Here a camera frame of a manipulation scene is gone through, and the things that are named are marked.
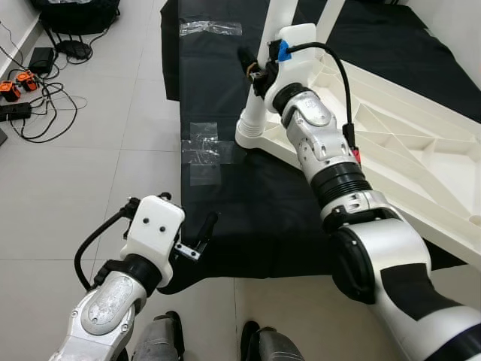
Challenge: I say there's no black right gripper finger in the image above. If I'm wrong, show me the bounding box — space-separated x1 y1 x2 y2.
237 47 260 80

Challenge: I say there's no black table cloth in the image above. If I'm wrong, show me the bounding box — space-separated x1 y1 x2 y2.
159 0 481 296

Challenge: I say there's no clear plastic wrapper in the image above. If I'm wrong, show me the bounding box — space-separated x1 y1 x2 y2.
179 20 243 37

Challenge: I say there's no silver robot left leg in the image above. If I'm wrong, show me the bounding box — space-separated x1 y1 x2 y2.
134 312 185 361

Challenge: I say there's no silver robot leg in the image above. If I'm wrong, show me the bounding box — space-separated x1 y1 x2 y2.
134 312 185 361
240 322 305 361

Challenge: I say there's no silver robot right leg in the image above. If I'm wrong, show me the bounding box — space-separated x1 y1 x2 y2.
240 322 305 361

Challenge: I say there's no white plastic table top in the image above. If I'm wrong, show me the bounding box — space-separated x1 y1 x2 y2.
235 45 481 268

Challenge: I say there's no black power strip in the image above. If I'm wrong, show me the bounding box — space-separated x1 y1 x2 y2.
0 104 32 121

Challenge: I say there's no black chair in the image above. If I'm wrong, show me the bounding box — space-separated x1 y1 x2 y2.
30 0 121 59

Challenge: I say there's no orange black device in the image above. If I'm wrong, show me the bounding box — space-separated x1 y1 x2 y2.
0 81 22 102
15 71 40 93

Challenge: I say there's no black adapter brick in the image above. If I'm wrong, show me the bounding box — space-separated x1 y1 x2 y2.
29 47 57 74

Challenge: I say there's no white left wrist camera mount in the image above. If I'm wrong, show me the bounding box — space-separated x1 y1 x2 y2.
120 194 186 279

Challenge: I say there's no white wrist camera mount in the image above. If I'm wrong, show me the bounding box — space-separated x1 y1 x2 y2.
267 23 320 102
120 194 186 279

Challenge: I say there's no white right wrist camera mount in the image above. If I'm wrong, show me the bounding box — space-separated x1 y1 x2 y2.
267 23 320 102

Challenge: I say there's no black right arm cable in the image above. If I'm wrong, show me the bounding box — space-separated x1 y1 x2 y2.
286 43 355 147

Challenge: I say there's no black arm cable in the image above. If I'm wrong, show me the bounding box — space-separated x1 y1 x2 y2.
74 203 136 290
286 43 355 147

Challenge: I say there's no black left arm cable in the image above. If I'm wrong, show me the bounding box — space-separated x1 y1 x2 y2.
74 203 136 290

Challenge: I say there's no black floor cable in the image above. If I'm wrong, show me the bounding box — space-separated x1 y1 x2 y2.
0 23 87 144

